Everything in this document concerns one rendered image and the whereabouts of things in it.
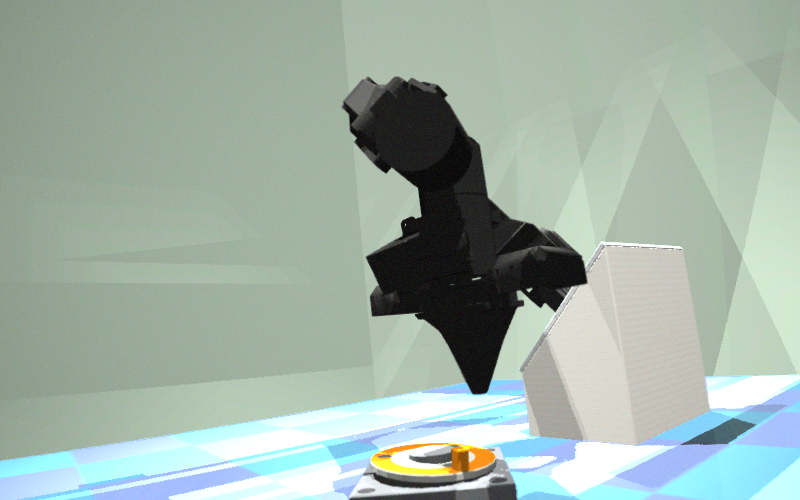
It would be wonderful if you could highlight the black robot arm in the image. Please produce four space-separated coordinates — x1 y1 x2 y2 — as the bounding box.
342 76 572 312

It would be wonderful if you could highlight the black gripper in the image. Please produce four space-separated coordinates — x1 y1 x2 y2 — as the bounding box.
370 194 587 395

